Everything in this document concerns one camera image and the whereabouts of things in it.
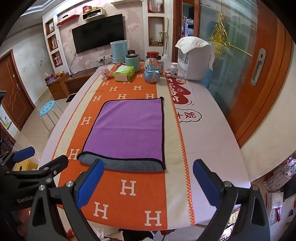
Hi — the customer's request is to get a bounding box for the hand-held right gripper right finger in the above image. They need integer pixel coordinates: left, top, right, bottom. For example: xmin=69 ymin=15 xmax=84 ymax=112
xmin=193 ymin=159 xmax=271 ymax=241

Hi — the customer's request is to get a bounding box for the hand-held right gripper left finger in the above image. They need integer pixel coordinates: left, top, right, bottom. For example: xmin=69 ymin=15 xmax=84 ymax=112
xmin=26 ymin=159 xmax=105 ymax=241

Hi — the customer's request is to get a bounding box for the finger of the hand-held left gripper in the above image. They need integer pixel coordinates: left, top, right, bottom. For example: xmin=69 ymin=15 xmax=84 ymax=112
xmin=6 ymin=155 xmax=69 ymax=184
xmin=0 ymin=146 xmax=36 ymax=171

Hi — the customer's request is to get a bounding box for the purple towel with black trim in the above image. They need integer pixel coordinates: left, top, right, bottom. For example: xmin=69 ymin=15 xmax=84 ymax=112
xmin=77 ymin=98 xmax=167 ymax=173

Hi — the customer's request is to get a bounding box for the yellow box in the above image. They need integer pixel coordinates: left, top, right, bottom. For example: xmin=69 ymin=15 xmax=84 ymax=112
xmin=14 ymin=159 xmax=39 ymax=172

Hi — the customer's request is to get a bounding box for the light blue plastic stool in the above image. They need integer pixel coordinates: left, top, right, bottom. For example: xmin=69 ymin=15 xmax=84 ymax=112
xmin=39 ymin=100 xmax=64 ymax=133

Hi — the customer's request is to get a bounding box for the orange letter-print blanket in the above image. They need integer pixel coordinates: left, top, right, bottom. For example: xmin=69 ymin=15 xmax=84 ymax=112
xmin=51 ymin=63 xmax=196 ymax=232

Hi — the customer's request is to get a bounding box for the brown wooden door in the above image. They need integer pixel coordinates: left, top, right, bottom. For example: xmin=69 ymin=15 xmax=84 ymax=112
xmin=0 ymin=50 xmax=36 ymax=131

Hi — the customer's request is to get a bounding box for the pile of printed packages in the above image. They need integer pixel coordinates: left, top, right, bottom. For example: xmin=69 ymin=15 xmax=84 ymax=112
xmin=263 ymin=156 xmax=296 ymax=226

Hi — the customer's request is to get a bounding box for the wooden television cabinet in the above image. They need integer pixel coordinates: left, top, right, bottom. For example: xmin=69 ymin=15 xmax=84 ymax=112
xmin=46 ymin=71 xmax=94 ymax=101

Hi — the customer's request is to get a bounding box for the pink toy figure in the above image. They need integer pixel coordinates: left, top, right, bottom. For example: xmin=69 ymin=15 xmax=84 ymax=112
xmin=101 ymin=66 xmax=113 ymax=80

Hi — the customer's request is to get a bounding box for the green tissue pack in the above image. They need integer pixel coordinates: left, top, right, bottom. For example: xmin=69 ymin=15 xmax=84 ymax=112
xmin=113 ymin=65 xmax=136 ymax=82

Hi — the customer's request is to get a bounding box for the white countertop appliance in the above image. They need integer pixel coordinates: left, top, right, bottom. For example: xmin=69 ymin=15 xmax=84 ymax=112
xmin=177 ymin=40 xmax=216 ymax=81

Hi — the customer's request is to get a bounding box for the blue snow globe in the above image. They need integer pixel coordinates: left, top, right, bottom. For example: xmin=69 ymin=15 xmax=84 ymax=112
xmin=143 ymin=58 xmax=161 ymax=83

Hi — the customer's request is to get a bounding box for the teal canister with dark lid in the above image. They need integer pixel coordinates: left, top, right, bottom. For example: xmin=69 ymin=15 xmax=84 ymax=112
xmin=125 ymin=54 xmax=141 ymax=72

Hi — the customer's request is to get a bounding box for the light blue cylindrical bin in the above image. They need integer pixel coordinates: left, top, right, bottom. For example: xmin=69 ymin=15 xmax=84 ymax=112
xmin=110 ymin=40 xmax=128 ymax=64

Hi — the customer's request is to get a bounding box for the black flat television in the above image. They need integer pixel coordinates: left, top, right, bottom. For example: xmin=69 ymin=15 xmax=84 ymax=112
xmin=71 ymin=14 xmax=125 ymax=54

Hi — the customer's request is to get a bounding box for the white folded cloth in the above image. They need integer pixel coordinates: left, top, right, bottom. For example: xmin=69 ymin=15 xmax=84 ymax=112
xmin=175 ymin=36 xmax=212 ymax=55

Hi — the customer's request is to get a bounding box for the wooden sliding glass door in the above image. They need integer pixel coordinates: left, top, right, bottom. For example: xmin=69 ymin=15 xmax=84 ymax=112
xmin=173 ymin=0 xmax=295 ymax=148

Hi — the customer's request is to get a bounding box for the gold hanging ornament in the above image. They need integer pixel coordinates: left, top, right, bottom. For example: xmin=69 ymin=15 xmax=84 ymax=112
xmin=208 ymin=13 xmax=253 ymax=57

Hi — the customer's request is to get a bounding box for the silver recessed door handle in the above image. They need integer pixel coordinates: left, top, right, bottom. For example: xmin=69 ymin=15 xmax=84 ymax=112
xmin=251 ymin=48 xmax=266 ymax=87

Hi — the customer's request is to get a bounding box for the red wall shelf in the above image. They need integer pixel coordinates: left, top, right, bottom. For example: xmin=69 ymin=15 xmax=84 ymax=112
xmin=56 ymin=14 xmax=80 ymax=26

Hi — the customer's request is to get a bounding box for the white wall shelf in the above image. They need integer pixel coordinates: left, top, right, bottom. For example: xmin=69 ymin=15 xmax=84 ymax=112
xmin=82 ymin=8 xmax=103 ymax=21

